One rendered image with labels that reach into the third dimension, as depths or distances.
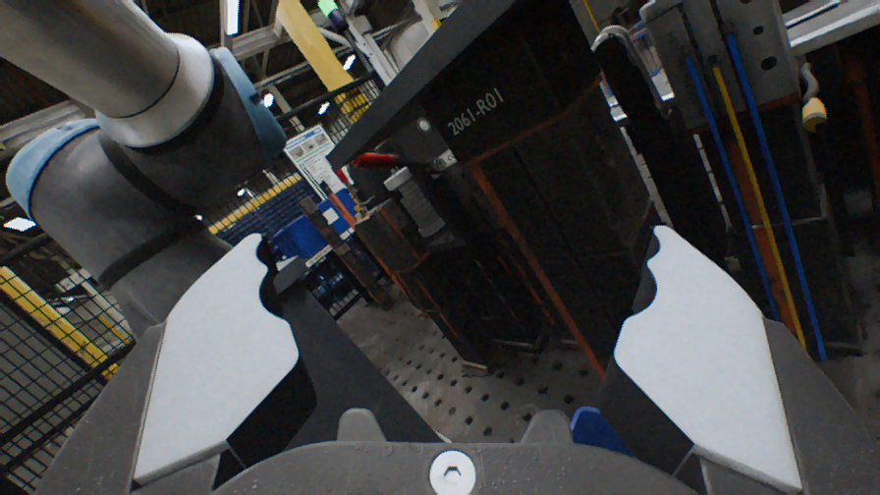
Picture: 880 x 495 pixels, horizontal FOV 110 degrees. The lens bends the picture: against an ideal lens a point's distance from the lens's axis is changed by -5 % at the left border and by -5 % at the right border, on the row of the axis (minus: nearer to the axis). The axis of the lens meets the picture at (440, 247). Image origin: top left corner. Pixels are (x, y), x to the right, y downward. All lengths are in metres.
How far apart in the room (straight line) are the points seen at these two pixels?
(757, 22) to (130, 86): 0.47
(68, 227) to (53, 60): 0.18
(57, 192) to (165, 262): 0.11
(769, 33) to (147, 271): 0.57
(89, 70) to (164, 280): 0.19
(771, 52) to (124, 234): 0.58
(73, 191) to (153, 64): 0.16
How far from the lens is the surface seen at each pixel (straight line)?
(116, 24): 0.34
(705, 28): 0.37
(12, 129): 5.12
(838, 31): 0.49
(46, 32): 0.33
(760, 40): 0.37
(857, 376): 0.54
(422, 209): 0.61
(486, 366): 0.68
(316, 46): 1.87
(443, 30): 0.21
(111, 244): 0.44
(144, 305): 0.44
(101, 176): 0.44
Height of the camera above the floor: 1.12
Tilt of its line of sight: 16 degrees down
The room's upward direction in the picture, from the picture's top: 35 degrees counter-clockwise
